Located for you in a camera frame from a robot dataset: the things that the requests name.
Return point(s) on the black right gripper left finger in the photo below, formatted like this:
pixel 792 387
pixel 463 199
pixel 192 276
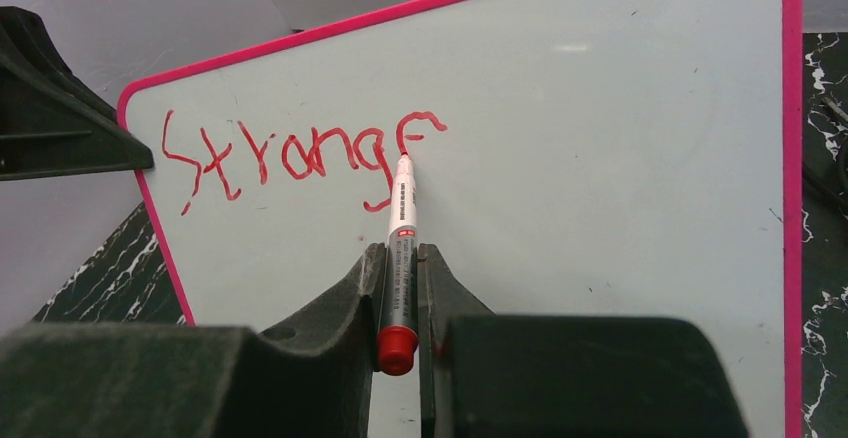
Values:
pixel 309 375

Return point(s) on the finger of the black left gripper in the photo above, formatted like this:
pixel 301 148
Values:
pixel 52 124

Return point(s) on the pink framed whiteboard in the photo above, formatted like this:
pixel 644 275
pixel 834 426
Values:
pixel 628 157

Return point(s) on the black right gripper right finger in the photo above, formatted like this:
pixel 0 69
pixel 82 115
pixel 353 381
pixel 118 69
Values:
pixel 484 374

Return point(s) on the red white marker pen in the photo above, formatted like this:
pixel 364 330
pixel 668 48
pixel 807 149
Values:
pixel 397 336

